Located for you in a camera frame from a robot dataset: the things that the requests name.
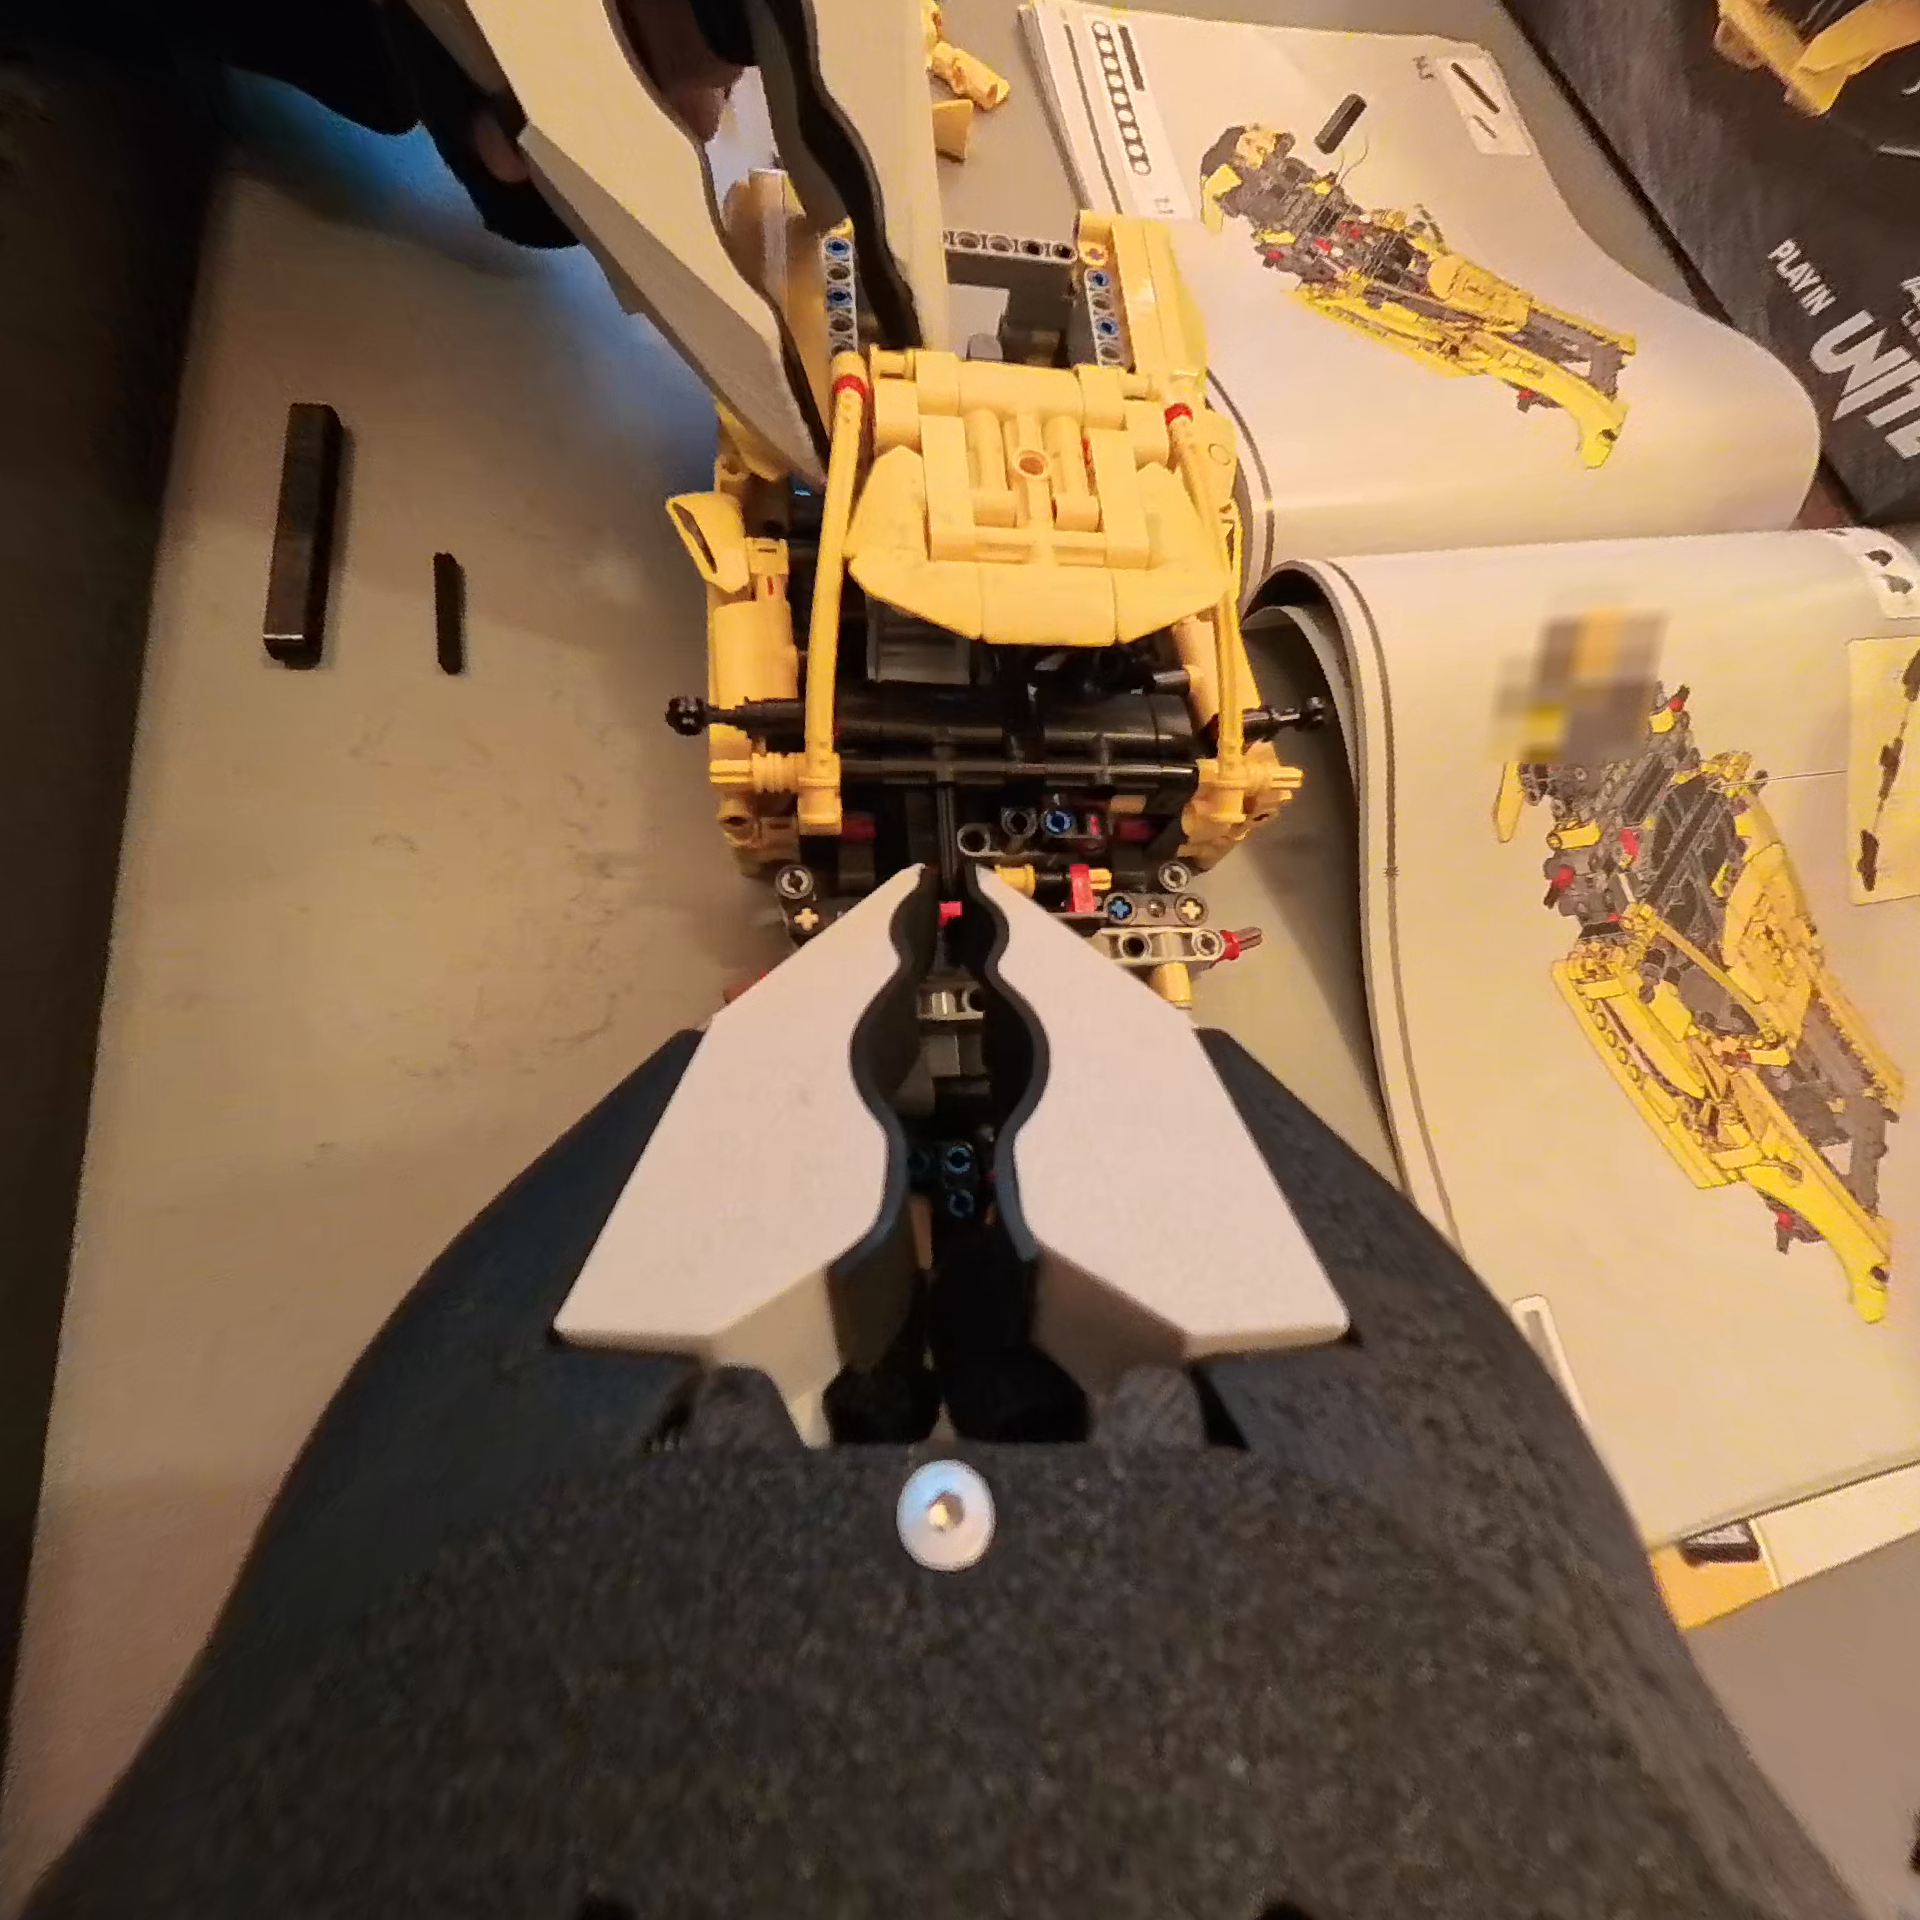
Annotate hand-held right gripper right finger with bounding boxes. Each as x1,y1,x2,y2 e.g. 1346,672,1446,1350
959,866,1352,1450

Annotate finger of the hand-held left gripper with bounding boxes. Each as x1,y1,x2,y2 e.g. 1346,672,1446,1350
451,0,830,484
749,0,950,360

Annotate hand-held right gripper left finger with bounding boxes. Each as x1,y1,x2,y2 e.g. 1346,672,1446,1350
550,863,962,1450

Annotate long black beam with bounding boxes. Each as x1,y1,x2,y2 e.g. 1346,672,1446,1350
262,403,347,666

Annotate yellow brick car model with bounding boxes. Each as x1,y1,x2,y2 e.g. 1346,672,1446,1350
662,210,1308,1233

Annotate instruction booklet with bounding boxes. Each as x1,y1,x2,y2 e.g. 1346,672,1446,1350
1020,0,1920,1554

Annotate grey desk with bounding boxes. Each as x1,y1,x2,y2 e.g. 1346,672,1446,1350
0,0,1920,1920

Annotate person's left hand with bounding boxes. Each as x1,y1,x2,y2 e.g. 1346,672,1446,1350
616,0,755,144

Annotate pile of yellow brick pieces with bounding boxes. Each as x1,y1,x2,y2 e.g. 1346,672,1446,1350
915,0,1018,161

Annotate toy car set box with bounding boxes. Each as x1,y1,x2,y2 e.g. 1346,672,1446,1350
1500,0,1920,519

